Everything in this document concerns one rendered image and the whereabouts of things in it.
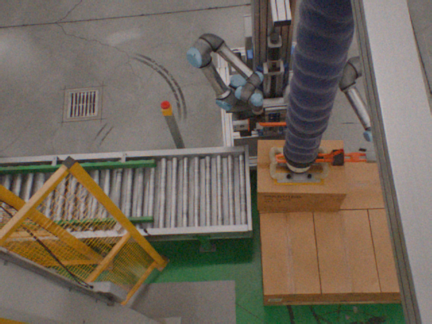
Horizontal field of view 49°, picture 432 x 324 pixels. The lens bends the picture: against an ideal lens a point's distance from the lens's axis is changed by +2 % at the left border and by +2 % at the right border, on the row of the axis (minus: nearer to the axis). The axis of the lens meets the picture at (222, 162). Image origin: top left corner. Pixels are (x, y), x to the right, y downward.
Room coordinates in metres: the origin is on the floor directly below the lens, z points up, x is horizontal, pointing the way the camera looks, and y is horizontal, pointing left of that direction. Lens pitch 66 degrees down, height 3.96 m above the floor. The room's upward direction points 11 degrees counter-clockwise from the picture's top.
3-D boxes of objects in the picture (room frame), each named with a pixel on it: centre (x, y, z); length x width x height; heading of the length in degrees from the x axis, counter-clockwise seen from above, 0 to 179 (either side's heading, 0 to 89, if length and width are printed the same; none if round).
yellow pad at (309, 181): (1.14, -0.49, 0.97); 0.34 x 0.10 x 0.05; 79
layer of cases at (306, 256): (0.89, -0.78, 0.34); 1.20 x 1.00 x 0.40; 81
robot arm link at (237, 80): (1.80, -0.20, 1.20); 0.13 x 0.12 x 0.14; 135
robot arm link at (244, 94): (1.62, -0.23, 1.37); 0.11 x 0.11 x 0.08; 45
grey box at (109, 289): (0.49, 0.72, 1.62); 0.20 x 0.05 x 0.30; 81
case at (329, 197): (1.23, -0.53, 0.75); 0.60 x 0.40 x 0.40; 78
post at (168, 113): (1.87, 0.34, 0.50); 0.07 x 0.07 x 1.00; 81
